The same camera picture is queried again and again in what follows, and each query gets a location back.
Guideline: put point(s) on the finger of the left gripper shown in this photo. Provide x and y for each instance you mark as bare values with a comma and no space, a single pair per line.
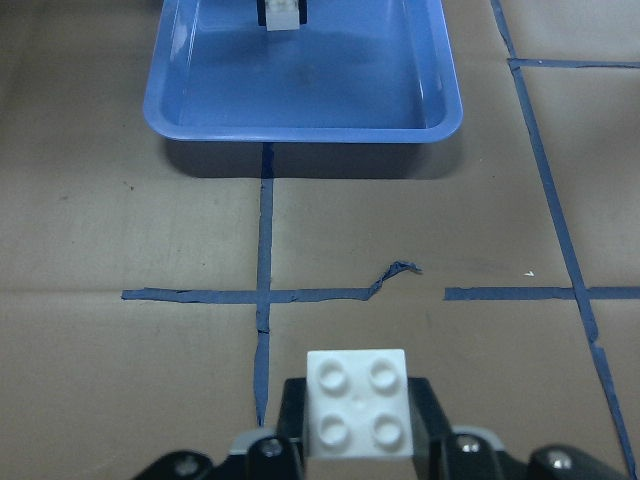
302,8
261,12

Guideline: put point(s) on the white block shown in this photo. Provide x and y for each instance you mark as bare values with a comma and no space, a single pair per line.
282,15
357,404

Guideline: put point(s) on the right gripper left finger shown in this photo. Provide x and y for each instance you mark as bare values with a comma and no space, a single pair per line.
291,428

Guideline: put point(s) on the blue plastic tray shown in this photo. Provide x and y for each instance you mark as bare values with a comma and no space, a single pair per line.
356,72

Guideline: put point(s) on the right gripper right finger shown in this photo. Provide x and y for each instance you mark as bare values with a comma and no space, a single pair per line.
429,427

